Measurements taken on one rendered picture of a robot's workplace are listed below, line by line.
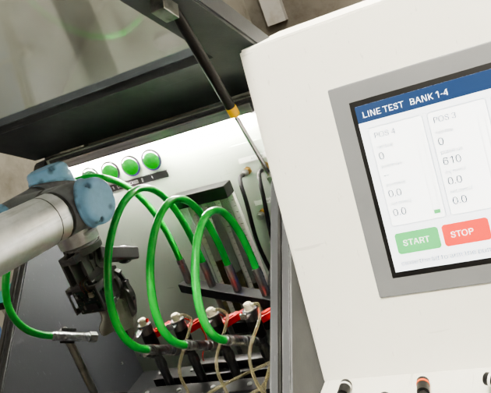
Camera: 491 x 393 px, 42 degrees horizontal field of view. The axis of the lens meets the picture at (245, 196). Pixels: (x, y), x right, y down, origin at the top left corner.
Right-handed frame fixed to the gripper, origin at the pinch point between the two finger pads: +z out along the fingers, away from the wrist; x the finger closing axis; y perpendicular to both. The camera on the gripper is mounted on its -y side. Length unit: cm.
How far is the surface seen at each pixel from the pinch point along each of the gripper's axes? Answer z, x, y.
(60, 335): -3.8, -12.2, 4.8
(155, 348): 0.9, 8.9, 5.7
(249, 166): -17.9, 20.5, -32.0
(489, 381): 12, 64, 7
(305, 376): 9.8, 35.0, 5.3
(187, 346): 0.6, 16.6, 7.0
